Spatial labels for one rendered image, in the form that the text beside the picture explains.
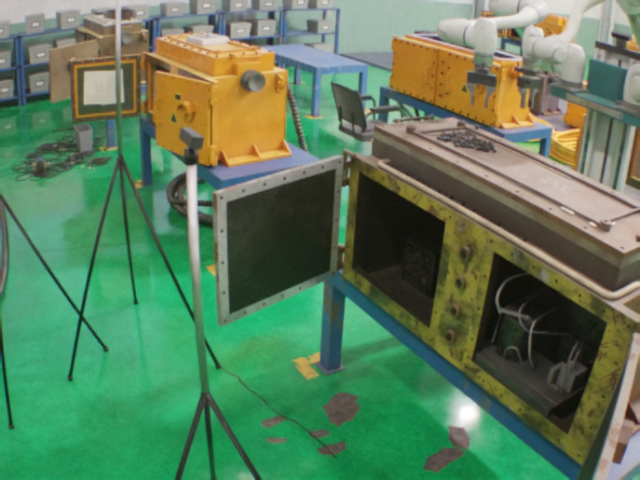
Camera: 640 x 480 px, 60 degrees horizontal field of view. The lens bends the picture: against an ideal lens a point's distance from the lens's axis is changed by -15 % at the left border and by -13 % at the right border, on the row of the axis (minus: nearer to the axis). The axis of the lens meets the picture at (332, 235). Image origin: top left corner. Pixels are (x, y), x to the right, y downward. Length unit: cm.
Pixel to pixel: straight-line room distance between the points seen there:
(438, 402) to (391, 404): 24
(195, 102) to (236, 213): 193
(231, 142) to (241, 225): 199
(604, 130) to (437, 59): 272
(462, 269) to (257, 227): 79
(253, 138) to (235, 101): 32
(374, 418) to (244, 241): 116
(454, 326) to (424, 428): 87
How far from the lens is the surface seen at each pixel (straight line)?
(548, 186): 224
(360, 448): 296
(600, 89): 372
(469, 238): 219
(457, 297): 231
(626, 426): 167
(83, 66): 548
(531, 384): 224
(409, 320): 258
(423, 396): 329
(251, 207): 240
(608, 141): 381
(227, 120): 429
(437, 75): 618
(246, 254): 247
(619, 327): 185
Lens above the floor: 209
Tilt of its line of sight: 26 degrees down
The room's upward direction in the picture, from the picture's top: 3 degrees clockwise
